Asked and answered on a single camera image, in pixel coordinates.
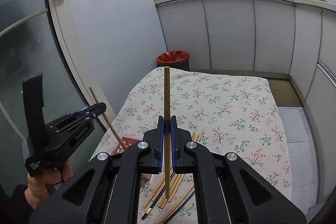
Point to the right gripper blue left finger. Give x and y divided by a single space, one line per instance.
160 129

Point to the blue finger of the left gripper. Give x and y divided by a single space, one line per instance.
90 111

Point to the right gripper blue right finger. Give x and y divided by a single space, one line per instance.
173 124

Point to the lone wooden chopstick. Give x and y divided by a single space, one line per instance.
167 130

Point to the wooden chopstick pile left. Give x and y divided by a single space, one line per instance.
158 192

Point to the pink perforated utensil holder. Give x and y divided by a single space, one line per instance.
127 142

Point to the floral tablecloth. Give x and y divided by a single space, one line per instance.
226 113

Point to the red lined trash bin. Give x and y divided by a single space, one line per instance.
174 59

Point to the wooden chopstick in pile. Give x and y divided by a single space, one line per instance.
181 182

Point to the green floor mat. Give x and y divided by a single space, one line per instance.
284 93

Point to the white cabinet front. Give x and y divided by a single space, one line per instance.
294 39

